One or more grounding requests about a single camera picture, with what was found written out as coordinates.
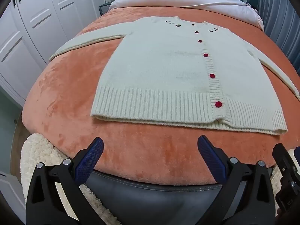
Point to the orange plush blanket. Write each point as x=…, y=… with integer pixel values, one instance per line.
x=70, y=86

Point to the cream knit cardigan red buttons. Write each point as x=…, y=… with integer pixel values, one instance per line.
x=164, y=75

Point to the grey curtain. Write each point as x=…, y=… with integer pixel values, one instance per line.
x=279, y=16

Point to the dark nightstand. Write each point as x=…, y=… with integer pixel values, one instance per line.
x=104, y=9

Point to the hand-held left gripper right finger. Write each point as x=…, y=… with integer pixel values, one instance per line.
x=211, y=157

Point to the grey leather bed footboard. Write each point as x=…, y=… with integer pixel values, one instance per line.
x=152, y=201

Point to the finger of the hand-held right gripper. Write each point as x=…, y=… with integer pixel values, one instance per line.
x=284, y=161

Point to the white wardrobe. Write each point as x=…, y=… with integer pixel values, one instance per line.
x=35, y=28

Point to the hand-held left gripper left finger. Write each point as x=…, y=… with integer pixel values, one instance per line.
x=90, y=159

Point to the cream fluffy rug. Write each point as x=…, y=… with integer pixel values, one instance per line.
x=37, y=152

